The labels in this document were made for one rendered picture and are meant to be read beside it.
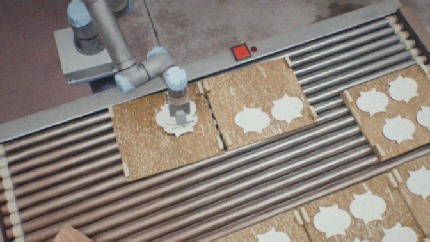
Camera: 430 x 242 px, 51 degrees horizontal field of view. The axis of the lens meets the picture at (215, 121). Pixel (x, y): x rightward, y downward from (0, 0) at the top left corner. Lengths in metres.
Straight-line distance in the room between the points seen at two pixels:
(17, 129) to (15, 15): 1.69
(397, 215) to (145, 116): 1.09
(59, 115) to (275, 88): 0.94
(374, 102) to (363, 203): 0.46
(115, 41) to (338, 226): 1.07
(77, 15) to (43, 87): 1.34
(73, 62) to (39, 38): 1.37
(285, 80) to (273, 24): 1.39
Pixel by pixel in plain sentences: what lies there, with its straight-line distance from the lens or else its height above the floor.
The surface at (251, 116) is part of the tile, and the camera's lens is 1.90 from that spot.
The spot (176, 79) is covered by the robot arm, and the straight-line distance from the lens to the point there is 1.57.
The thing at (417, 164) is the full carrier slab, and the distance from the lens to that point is 2.02.
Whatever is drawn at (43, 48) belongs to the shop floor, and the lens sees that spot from 3.37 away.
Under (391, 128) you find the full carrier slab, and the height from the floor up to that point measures 0.95.
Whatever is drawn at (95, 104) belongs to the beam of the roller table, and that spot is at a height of 0.91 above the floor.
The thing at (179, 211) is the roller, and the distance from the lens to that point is 1.78.
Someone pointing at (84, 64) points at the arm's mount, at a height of 0.96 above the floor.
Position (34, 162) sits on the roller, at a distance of 1.95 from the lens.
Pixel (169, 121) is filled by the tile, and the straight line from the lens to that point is 1.83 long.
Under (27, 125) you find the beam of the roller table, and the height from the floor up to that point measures 0.92.
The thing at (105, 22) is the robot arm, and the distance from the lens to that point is 1.57.
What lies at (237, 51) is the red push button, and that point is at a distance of 2.07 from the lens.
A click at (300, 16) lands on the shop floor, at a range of 3.45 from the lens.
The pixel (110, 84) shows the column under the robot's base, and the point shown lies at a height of 0.70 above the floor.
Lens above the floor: 2.65
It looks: 65 degrees down
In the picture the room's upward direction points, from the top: 5 degrees clockwise
